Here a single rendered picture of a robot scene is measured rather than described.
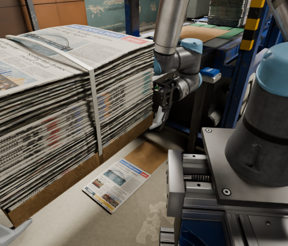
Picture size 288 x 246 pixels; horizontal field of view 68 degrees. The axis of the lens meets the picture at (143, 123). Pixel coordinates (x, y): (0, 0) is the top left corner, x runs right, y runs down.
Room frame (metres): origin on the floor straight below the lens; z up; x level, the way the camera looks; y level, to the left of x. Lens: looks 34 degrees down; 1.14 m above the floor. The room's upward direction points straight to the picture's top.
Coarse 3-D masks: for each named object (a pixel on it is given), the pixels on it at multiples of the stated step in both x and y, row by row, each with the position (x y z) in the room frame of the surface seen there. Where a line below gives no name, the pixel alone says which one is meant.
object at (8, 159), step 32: (0, 64) 0.34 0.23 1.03; (32, 64) 0.35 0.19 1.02; (0, 96) 0.23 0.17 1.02; (32, 96) 0.26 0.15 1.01; (64, 96) 0.30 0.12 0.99; (0, 128) 0.23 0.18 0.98; (32, 128) 0.25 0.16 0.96; (64, 128) 0.29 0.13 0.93; (0, 160) 0.21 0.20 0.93; (32, 160) 0.24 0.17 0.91; (64, 160) 0.28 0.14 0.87; (0, 192) 0.20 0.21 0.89; (32, 192) 0.23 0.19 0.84
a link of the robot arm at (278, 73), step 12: (276, 48) 0.37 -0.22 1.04; (264, 60) 0.35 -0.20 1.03; (276, 60) 0.33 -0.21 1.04; (264, 72) 0.34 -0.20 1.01; (276, 72) 0.32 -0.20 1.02; (264, 84) 0.33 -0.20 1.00; (276, 84) 0.31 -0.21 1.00; (252, 96) 0.35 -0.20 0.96; (264, 96) 0.32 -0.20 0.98; (276, 96) 0.30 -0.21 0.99; (252, 108) 0.33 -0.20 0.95; (264, 108) 0.31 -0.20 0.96; (276, 108) 0.30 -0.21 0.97; (252, 120) 0.33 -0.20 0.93; (264, 120) 0.31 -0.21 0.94; (276, 120) 0.29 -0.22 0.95; (276, 132) 0.29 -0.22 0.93
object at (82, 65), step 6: (6, 36) 0.51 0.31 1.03; (12, 36) 0.49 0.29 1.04; (18, 36) 0.49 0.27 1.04; (36, 42) 0.43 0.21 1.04; (42, 42) 0.43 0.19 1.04; (48, 48) 0.40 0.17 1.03; (54, 48) 0.40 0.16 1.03; (60, 54) 0.38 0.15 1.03; (66, 54) 0.38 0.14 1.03; (72, 60) 0.36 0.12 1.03; (78, 60) 0.36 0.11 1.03; (84, 66) 0.34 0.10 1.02
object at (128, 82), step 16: (32, 32) 0.55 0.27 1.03; (48, 32) 0.55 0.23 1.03; (64, 32) 0.55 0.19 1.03; (80, 32) 0.55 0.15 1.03; (96, 32) 0.55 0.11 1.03; (112, 32) 0.55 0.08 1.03; (64, 48) 0.44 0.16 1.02; (80, 48) 0.44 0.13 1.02; (96, 48) 0.44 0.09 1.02; (112, 48) 0.43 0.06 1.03; (128, 48) 0.43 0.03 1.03; (144, 48) 0.46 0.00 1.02; (112, 64) 0.39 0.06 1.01; (128, 64) 0.42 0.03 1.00; (144, 64) 0.46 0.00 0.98; (112, 80) 0.38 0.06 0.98; (128, 80) 0.41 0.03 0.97; (144, 80) 0.46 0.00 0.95; (112, 96) 0.38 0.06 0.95; (128, 96) 0.41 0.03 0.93; (144, 96) 0.45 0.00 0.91; (112, 112) 0.38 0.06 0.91; (128, 112) 0.41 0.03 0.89; (144, 112) 0.46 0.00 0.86; (112, 128) 0.37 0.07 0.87; (128, 128) 0.42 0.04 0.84
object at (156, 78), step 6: (210, 48) 1.28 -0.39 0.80; (216, 48) 1.29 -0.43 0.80; (204, 54) 1.17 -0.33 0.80; (210, 54) 1.22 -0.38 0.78; (204, 60) 1.17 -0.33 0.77; (210, 60) 1.23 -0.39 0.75; (204, 66) 1.18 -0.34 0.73; (210, 66) 1.25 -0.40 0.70; (174, 72) 0.93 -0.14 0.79; (156, 78) 0.83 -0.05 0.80; (162, 78) 0.86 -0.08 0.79; (174, 78) 0.93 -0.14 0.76; (156, 84) 0.82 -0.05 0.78
